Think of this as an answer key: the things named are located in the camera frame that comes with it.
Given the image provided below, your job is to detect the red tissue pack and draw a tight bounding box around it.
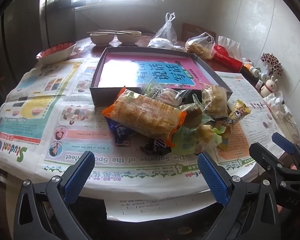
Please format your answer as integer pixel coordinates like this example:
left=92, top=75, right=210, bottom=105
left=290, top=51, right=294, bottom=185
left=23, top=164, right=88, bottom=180
left=213, top=36, right=243, bottom=73

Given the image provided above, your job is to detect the wooden chair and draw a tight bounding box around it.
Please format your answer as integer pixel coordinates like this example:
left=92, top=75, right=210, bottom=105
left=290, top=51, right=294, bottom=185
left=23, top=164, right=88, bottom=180
left=181, top=23, right=216, bottom=42

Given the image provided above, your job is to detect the Snickers bar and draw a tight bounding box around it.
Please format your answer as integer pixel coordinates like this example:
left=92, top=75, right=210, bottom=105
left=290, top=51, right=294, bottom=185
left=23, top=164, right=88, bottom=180
left=140, top=138, right=172, bottom=156

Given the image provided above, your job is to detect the blue biscuit packet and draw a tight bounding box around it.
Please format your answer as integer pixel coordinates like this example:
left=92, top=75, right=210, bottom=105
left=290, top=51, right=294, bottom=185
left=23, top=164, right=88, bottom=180
left=106, top=118, right=136, bottom=144

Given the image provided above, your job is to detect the pink and blue book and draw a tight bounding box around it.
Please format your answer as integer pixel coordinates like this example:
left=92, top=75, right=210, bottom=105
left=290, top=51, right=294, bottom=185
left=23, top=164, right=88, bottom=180
left=93, top=52, right=218, bottom=89

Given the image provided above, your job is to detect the tall clear plastic bag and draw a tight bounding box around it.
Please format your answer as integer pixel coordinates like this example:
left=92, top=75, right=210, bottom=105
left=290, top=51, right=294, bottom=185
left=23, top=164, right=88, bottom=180
left=153, top=12, right=177, bottom=45

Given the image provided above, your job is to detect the person's right hand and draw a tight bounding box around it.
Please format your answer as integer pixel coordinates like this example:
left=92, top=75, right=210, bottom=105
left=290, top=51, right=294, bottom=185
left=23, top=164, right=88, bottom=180
left=276, top=163, right=299, bottom=214

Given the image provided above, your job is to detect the small white bottle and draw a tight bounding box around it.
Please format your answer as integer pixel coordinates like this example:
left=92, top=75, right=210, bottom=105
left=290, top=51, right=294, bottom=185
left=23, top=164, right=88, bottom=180
left=255, top=71, right=270, bottom=83

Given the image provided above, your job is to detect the plastic bag of fried snacks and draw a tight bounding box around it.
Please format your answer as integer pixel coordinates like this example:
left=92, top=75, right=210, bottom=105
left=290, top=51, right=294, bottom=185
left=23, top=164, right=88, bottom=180
left=185, top=33, right=215, bottom=60

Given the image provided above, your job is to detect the student newspaper sheet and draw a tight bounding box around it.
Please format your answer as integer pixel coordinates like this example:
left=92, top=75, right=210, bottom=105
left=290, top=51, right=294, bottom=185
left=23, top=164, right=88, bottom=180
left=0, top=59, right=208, bottom=198

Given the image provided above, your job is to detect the left white bowl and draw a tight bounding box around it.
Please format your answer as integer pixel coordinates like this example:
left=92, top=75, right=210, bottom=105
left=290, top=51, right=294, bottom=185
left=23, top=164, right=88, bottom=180
left=90, top=34, right=115, bottom=46

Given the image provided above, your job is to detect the green wrapped snack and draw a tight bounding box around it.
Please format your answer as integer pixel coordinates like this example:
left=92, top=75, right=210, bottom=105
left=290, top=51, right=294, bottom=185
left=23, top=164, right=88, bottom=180
left=172, top=124, right=226, bottom=155

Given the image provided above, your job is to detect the white bowl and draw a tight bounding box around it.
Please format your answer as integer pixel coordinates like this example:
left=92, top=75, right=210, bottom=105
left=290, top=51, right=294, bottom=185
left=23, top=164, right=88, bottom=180
left=117, top=30, right=142, bottom=46
left=90, top=34, right=115, bottom=46

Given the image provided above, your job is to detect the clear pastry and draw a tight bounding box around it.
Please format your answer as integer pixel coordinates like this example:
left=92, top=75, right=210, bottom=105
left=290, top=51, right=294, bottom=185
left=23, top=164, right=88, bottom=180
left=202, top=85, right=228, bottom=119

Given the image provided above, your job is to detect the orange cracker packet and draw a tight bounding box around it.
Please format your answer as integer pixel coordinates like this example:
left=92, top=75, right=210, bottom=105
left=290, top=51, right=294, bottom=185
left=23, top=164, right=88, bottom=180
left=102, top=87, right=187, bottom=147

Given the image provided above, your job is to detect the grey cardboard box tray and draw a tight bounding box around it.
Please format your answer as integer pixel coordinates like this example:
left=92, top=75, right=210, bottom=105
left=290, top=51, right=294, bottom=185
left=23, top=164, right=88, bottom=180
left=90, top=47, right=232, bottom=107

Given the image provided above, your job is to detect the red rimmed bowl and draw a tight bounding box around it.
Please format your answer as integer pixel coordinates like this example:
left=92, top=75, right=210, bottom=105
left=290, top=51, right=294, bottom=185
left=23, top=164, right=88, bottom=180
left=36, top=42, right=76, bottom=65

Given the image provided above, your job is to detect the right white bowl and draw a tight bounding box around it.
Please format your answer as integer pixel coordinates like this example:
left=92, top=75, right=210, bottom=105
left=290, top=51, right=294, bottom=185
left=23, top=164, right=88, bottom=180
left=117, top=30, right=142, bottom=46

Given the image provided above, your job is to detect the crumpled white plastic bag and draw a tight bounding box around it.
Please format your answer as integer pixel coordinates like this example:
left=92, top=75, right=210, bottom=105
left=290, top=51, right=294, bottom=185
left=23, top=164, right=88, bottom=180
left=147, top=37, right=187, bottom=53

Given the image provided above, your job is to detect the orange capped bottle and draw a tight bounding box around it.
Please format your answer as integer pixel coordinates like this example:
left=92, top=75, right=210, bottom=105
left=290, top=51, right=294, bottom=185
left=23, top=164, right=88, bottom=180
left=243, top=63, right=260, bottom=77

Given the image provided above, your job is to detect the rabbit figurine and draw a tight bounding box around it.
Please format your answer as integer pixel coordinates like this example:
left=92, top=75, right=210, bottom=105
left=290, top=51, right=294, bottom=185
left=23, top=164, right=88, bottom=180
left=260, top=76, right=278, bottom=98

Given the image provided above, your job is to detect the red flower decoration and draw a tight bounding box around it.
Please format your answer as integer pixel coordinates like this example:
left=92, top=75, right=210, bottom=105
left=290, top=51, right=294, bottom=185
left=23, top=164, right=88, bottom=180
left=260, top=53, right=283, bottom=76

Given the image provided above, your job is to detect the crumpled white tissue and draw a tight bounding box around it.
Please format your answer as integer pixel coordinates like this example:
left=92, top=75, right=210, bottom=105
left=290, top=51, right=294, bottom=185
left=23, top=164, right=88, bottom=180
left=263, top=90, right=300, bottom=143

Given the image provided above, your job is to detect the black refrigerator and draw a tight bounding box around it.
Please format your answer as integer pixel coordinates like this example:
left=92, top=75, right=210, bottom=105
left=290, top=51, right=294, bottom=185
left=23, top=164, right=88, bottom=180
left=0, top=0, right=76, bottom=88

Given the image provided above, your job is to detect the yellow cartoon snack packet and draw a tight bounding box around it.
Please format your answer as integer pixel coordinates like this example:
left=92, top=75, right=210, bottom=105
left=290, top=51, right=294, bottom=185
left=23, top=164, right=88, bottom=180
left=222, top=100, right=251, bottom=126

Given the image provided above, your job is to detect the right newspaper sheet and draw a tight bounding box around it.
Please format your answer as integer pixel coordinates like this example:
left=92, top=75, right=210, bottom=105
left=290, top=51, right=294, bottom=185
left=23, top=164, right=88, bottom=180
left=216, top=72, right=284, bottom=160

